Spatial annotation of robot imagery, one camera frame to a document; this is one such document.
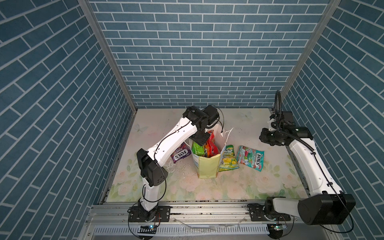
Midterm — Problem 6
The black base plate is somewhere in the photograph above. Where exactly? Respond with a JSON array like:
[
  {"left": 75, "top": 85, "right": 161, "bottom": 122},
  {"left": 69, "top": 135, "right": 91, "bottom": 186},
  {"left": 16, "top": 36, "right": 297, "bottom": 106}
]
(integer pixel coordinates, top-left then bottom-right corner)
[
  {"left": 127, "top": 204, "right": 171, "bottom": 223},
  {"left": 246, "top": 204, "right": 292, "bottom": 222}
]

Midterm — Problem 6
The floral table mat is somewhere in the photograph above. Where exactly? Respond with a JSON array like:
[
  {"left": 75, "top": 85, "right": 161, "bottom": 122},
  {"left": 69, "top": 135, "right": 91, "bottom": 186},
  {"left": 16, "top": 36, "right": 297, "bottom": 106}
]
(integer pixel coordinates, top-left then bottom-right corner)
[{"left": 107, "top": 109, "right": 307, "bottom": 203}]

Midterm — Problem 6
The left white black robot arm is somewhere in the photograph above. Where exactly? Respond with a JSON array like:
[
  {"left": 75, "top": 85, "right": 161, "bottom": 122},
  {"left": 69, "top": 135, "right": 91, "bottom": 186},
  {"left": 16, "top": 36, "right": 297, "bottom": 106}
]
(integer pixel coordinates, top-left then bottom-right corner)
[{"left": 137, "top": 105, "right": 220, "bottom": 213}]

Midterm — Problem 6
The purple Fox's candy bag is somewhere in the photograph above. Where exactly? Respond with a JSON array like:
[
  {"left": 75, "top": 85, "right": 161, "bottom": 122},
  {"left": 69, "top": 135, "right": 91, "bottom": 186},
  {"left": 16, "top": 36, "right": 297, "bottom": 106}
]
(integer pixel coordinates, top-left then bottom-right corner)
[{"left": 171, "top": 143, "right": 192, "bottom": 164}]

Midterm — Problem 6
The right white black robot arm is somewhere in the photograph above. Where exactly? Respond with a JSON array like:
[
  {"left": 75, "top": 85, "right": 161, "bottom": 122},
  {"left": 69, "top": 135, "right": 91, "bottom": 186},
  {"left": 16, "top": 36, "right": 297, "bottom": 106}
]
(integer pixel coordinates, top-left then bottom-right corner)
[{"left": 260, "top": 111, "right": 356, "bottom": 226}]

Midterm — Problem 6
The bright green snack packet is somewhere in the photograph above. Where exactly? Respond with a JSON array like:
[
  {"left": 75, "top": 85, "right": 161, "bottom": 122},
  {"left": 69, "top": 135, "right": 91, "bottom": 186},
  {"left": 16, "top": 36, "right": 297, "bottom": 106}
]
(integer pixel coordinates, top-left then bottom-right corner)
[{"left": 192, "top": 142, "right": 206, "bottom": 157}]

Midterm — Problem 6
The orange yellow snack packet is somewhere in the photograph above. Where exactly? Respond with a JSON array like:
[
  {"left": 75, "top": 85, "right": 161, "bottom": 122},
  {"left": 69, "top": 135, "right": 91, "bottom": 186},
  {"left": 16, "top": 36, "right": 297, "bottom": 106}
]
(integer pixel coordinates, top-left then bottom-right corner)
[{"left": 204, "top": 144, "right": 211, "bottom": 158}]

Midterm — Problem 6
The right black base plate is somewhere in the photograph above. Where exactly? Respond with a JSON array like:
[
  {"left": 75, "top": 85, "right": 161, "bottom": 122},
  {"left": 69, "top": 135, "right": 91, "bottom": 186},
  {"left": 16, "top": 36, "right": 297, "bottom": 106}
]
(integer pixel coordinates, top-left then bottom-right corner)
[{"left": 246, "top": 204, "right": 292, "bottom": 222}]

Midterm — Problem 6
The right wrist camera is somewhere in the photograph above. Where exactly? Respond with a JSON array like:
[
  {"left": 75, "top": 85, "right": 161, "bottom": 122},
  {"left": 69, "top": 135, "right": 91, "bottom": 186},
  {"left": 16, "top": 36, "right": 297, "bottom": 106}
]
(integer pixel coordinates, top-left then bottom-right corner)
[{"left": 268, "top": 118, "right": 277, "bottom": 132}]

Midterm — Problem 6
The aluminium mounting rail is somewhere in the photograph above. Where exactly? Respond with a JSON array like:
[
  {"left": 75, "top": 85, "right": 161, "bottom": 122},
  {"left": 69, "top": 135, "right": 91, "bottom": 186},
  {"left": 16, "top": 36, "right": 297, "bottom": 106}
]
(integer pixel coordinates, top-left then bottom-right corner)
[{"left": 79, "top": 201, "right": 342, "bottom": 240}]

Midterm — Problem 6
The red snack packet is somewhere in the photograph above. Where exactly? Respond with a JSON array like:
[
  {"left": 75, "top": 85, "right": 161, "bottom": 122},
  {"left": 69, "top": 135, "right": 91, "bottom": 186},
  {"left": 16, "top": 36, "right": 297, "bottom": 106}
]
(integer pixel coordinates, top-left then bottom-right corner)
[{"left": 206, "top": 131, "right": 220, "bottom": 158}]

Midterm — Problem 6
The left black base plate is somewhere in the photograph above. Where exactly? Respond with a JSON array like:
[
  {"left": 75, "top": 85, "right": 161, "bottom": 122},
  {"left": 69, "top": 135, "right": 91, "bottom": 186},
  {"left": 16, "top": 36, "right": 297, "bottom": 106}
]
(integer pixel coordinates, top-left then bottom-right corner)
[{"left": 127, "top": 204, "right": 171, "bottom": 223}]

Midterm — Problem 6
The right black corrugated cable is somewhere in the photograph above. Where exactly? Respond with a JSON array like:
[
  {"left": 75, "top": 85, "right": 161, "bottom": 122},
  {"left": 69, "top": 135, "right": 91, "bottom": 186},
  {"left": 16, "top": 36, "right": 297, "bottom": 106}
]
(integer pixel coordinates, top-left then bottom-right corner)
[{"left": 274, "top": 89, "right": 316, "bottom": 154}]

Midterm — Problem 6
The teal Fox's candy bag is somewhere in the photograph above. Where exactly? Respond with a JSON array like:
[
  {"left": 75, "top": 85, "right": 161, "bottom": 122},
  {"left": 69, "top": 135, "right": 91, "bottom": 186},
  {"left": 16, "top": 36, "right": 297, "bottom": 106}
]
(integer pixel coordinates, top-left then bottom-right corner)
[{"left": 237, "top": 146, "right": 265, "bottom": 172}]

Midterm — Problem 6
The white green paper bag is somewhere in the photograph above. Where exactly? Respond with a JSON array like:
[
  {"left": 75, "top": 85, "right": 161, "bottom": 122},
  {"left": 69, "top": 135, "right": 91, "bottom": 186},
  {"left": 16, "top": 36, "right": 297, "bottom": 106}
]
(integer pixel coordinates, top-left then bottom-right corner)
[{"left": 187, "top": 127, "right": 233, "bottom": 179}]

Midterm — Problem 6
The green yellow lemon candy bag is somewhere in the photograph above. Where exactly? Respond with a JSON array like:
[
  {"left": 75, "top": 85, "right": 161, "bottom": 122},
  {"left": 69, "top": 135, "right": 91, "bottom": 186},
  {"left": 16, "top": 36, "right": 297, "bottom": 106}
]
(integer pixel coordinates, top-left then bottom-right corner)
[{"left": 219, "top": 145, "right": 239, "bottom": 172}]

